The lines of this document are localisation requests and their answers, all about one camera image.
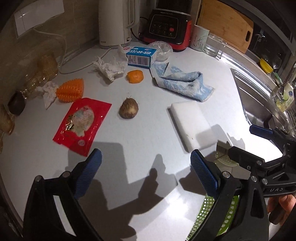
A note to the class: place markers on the large crumpled white tissue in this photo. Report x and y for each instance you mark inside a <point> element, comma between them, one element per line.
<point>114,68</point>

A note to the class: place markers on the brown taro root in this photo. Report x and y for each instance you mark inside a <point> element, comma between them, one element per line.
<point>128,109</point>

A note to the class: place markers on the orange peel piece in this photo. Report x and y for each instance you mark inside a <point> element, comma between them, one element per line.
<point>135,76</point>

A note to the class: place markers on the clear glass mug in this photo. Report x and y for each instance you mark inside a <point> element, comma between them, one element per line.
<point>214,46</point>

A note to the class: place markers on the white sponge block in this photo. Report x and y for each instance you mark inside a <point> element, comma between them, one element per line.
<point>193,127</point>

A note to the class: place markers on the red black blender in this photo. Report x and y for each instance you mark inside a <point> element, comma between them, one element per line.
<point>170,21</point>

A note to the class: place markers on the orange foam fruit net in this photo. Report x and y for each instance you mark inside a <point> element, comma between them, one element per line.
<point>70,90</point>

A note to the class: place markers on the small crumpled tissue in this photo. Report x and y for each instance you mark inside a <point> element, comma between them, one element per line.
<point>48,91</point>

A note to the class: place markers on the chrome faucet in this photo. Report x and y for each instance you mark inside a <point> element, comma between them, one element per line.
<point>281,84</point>

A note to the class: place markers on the wooden cutting board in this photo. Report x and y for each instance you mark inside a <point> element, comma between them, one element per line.
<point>222,20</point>

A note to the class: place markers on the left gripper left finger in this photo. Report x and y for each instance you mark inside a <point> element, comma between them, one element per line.
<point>42,221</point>

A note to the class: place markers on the white ceramic cup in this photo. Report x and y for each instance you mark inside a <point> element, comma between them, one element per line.
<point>198,38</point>

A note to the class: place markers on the dish soap bottle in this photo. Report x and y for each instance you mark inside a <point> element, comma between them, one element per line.
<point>283,102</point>

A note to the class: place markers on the blue white towel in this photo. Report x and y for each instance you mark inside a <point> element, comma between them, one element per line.
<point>189,84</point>

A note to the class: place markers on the person's right hand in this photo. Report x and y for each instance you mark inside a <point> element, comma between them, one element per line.
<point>279,208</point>

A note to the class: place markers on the white electric kettle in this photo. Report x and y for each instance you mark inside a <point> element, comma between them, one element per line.
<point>116,18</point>

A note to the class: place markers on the red snack packet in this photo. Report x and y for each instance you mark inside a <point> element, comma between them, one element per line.
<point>80,125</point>

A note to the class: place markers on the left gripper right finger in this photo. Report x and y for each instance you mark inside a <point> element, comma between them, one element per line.
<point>250,219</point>

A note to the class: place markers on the green plastic trash basket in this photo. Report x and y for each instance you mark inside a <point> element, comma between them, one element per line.
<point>216,215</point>

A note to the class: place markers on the amber glass cup near edge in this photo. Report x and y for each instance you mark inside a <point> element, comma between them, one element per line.
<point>6,123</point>

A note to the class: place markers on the clear plastic bag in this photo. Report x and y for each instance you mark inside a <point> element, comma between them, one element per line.
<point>164,50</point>

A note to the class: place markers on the white wall socket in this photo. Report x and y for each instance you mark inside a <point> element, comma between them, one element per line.
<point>37,13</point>

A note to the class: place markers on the stainless steel sink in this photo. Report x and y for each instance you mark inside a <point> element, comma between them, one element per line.
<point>259,108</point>

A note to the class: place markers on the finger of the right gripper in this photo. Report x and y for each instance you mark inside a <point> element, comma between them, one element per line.
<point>245,159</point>
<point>277,136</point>

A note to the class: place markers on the yellow bowl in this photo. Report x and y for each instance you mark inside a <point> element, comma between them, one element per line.
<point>265,66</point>

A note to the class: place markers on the blue white milk carton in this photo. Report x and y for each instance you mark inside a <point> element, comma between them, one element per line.
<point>141,57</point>

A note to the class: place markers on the dark brown round cup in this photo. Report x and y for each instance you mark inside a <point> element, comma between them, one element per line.
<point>17,103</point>

